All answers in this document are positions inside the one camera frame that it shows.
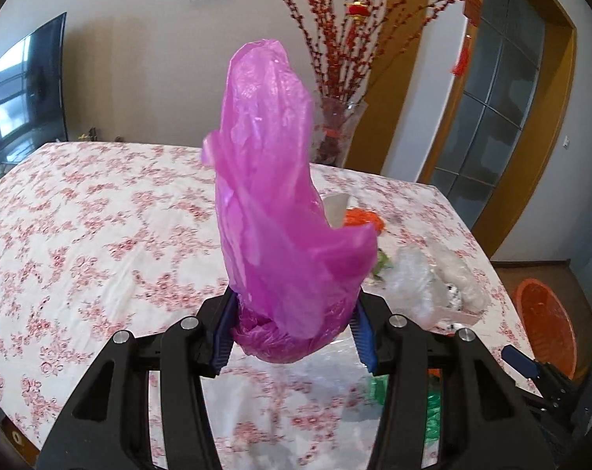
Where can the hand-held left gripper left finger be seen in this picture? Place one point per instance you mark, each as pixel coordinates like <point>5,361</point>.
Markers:
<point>222,338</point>

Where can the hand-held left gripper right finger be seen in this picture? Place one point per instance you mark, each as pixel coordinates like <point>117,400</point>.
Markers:
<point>367,342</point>

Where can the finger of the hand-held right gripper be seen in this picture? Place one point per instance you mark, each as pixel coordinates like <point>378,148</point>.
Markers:
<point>518,360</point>

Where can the orange plastic basket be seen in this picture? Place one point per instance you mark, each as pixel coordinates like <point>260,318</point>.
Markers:
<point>545,323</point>

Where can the clear white plastic bag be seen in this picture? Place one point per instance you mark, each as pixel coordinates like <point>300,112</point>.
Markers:
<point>413,284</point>

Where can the purple plastic bag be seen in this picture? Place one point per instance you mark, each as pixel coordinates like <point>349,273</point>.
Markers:
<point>266,181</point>

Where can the small green wrapper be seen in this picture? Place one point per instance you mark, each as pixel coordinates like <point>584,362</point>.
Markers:
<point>381,263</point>

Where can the green plastic bag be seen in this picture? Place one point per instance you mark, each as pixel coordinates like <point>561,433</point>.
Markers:
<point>435,416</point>

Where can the orange plastic bag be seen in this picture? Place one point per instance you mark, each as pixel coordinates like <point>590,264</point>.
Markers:
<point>365,219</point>

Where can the white paper scrap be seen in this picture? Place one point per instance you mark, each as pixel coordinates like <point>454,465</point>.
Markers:
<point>336,208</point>

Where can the floral tablecloth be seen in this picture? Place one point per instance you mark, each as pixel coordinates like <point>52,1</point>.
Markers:
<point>105,235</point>

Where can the clear glass vase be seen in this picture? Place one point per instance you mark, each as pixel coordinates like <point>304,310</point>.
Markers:
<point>337,129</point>

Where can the small gold object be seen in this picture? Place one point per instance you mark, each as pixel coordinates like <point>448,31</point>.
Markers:
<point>88,134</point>

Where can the frosted glass door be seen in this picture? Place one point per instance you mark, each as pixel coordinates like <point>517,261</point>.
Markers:
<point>491,88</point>

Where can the red hanging tassel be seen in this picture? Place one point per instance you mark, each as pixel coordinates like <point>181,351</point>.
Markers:
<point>463,58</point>

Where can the black flat television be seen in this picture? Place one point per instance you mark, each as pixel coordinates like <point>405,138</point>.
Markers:
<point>21,93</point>

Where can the small red lantern ornament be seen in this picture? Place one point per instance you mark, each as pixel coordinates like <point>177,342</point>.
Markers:
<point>357,10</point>

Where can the red paper charm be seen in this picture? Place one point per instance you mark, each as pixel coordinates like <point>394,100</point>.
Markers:
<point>473,6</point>

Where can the wooden door frame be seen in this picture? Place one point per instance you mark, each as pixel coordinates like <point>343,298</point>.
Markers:
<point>562,83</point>

